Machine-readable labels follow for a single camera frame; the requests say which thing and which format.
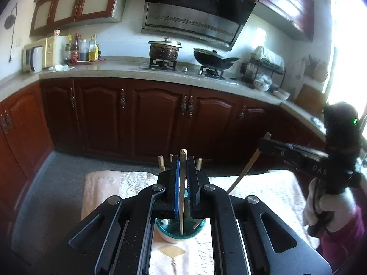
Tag white electric kettle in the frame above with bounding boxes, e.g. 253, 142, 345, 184
30, 46, 44, 73

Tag person's right hand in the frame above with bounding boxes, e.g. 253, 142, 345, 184
302, 175, 357, 233

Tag black round wall-hung object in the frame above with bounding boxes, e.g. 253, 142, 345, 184
4, 3, 18, 63

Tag person's right forearm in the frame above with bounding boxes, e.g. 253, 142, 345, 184
320, 206, 367, 270

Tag window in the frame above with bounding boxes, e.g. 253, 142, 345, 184
323, 0, 367, 106

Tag wooden cutting board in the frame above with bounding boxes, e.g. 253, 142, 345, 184
295, 84, 327, 115

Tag steel range hood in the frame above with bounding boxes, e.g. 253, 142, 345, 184
140, 0, 256, 52

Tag gas stove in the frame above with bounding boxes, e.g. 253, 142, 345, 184
139, 57, 230, 79

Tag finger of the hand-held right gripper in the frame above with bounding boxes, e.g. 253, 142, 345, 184
264, 138, 329, 159
257, 140, 316, 173

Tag black wire dish rack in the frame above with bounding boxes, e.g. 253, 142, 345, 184
241, 46, 287, 91

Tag tan bamboo chopstick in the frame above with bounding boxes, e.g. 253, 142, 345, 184
226, 132, 272, 194

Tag dark liquid clear bottle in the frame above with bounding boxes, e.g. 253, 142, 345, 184
80, 38, 89, 61

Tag dark wooden chopstick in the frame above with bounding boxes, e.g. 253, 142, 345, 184
178, 148, 188, 235

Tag wall utensil basket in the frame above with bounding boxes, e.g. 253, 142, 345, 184
307, 55, 321, 76

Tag white cylindrical container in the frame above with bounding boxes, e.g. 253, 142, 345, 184
54, 29, 70, 63

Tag red label sauce bottle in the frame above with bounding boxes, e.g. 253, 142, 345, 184
72, 33, 81, 63

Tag teal plastic holder cup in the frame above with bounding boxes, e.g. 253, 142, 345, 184
155, 218, 207, 244

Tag patterned ceramic bowl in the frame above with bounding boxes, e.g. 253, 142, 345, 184
253, 79, 270, 91

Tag grey stone kitchen countertop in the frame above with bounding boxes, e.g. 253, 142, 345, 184
0, 56, 327, 141

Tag bundle of bamboo chopsticks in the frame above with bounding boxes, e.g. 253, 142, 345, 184
158, 153, 203, 172

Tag scorched cooking pot with lid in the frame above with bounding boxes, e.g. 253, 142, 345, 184
148, 37, 183, 61

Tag white rag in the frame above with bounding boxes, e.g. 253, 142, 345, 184
49, 64, 75, 72

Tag yellow cap jar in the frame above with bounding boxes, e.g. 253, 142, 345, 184
65, 34, 73, 63

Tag yellow cooking oil bottle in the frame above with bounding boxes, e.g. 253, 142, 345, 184
88, 34, 99, 62

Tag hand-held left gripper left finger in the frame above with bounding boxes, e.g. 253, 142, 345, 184
67, 154, 182, 275

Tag plain white bowl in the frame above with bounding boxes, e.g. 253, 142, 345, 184
272, 88, 291, 101

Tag cream quilted tablecloth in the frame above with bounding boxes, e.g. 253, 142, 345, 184
81, 170, 320, 275

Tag yellow woven strainer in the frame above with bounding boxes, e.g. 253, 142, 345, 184
314, 63, 329, 82

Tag wooden base kitchen cabinet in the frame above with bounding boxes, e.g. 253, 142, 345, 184
0, 79, 327, 235

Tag cream microwave oven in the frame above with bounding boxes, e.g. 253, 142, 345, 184
23, 37, 58, 73

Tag plain wooden wall cabinet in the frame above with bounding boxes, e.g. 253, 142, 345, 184
252, 0, 316, 43

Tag wooden wall cabinet glass doors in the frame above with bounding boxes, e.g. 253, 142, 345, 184
29, 0, 129, 37

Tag black wok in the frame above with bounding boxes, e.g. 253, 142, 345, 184
193, 48, 240, 71

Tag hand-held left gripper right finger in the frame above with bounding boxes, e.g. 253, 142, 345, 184
186, 155, 299, 275

